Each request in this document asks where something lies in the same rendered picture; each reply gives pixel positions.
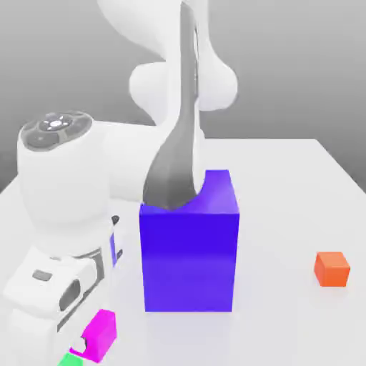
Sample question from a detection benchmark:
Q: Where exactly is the large blue box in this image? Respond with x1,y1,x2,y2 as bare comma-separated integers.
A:
139,169,240,313

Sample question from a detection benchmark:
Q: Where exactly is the small green cube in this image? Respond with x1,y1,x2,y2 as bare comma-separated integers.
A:
56,352,84,366

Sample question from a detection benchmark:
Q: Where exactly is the small orange cube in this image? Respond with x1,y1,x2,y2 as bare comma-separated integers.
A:
313,251,352,287

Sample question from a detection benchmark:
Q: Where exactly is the small magenta cube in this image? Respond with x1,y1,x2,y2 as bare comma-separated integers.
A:
69,308,118,364

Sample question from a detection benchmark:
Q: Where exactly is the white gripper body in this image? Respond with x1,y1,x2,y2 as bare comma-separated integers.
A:
10,293,99,366

